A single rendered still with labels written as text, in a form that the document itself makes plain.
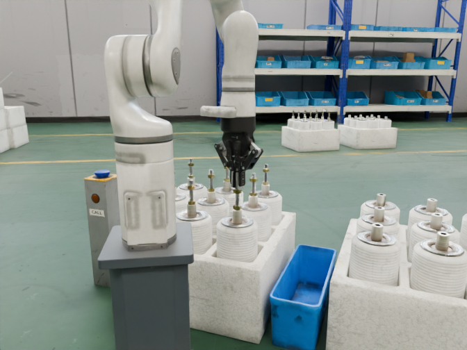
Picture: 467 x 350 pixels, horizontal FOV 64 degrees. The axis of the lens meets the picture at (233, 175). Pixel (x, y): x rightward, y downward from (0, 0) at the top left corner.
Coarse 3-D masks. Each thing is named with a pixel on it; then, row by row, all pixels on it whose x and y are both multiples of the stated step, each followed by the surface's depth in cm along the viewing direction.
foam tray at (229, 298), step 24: (288, 216) 110; (216, 240) 95; (288, 240) 106; (192, 264) 84; (216, 264) 81; (240, 264) 81; (264, 264) 81; (192, 288) 85; (216, 288) 83; (240, 288) 81; (264, 288) 83; (192, 312) 87; (216, 312) 84; (240, 312) 82; (264, 312) 84; (240, 336) 83
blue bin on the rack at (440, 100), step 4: (416, 92) 597; (432, 92) 612; (436, 92) 603; (420, 96) 586; (432, 96) 612; (436, 96) 602; (440, 96) 594; (424, 100) 580; (428, 100) 577; (432, 100) 578; (436, 100) 578; (440, 100) 579; (444, 100) 580; (420, 104) 590; (424, 104) 581; (428, 104) 579; (432, 104) 580; (436, 104) 581; (440, 104) 582; (444, 104) 583
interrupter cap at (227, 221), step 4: (228, 216) 88; (232, 216) 89; (244, 216) 89; (224, 220) 86; (228, 220) 86; (232, 220) 87; (244, 220) 87; (248, 220) 86; (252, 220) 86; (224, 224) 83; (228, 224) 84; (232, 224) 83; (236, 224) 84; (240, 224) 83; (244, 224) 83; (248, 224) 83
